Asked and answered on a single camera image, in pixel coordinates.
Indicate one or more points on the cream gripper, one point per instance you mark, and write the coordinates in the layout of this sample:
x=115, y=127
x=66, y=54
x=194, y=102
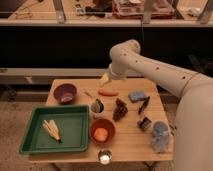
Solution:
x=104, y=79

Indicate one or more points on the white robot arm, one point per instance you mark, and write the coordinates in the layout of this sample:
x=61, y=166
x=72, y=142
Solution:
x=193, y=140

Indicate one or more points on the green plastic tray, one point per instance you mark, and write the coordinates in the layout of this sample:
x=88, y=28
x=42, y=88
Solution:
x=72, y=122

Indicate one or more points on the orange carrot toy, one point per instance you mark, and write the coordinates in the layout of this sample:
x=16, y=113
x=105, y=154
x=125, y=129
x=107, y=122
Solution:
x=107, y=93

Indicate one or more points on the blue sponge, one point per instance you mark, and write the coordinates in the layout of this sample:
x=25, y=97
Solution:
x=136, y=96

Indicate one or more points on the purple bowl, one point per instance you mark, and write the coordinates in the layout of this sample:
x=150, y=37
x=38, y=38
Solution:
x=65, y=93

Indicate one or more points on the orange bowl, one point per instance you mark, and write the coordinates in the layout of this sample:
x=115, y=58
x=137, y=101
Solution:
x=102, y=123

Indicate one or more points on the wooden table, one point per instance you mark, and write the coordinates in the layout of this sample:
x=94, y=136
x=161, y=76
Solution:
x=130, y=144

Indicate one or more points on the orange fruit toy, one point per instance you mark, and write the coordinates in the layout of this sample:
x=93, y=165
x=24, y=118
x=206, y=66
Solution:
x=100, y=134

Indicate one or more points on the small metal cup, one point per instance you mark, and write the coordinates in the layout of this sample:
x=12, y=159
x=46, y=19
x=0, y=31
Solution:
x=144, y=123

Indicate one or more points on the corn cob toy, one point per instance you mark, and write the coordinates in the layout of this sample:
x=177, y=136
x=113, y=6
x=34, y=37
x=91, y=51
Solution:
x=52, y=130

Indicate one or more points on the blue glass mug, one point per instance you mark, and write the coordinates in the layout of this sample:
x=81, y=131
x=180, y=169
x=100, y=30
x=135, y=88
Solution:
x=160, y=137

